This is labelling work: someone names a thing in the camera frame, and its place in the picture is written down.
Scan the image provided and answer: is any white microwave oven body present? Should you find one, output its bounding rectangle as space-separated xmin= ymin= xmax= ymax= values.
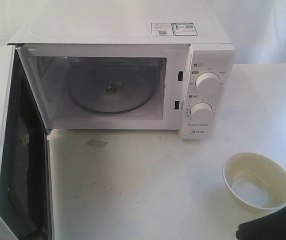
xmin=9 ymin=7 xmax=236 ymax=140

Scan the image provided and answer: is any cream ceramic bowl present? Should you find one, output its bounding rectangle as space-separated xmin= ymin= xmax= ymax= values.
xmin=222 ymin=152 xmax=286 ymax=212

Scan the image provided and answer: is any white control knob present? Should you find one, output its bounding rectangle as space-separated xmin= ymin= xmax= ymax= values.
xmin=195 ymin=72 xmax=221 ymax=96
xmin=190 ymin=102 xmax=213 ymax=122

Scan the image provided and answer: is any lower white control knob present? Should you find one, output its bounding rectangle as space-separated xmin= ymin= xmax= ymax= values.
xmin=190 ymin=102 xmax=213 ymax=122

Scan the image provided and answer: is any white microwave door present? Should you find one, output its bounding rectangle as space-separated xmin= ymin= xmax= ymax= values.
xmin=0 ymin=47 xmax=54 ymax=240

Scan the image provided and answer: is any left warning sticker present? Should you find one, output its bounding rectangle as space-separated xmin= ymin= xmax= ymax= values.
xmin=151 ymin=22 xmax=174 ymax=37

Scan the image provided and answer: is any right blue label sticker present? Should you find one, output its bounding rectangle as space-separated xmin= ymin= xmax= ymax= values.
xmin=172 ymin=22 xmax=198 ymax=36

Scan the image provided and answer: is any upper white control knob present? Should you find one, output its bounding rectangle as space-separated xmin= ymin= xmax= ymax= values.
xmin=195 ymin=72 xmax=221 ymax=96

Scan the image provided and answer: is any glass microwave turntable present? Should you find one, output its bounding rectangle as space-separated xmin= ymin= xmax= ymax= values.
xmin=68 ymin=57 xmax=163 ymax=115

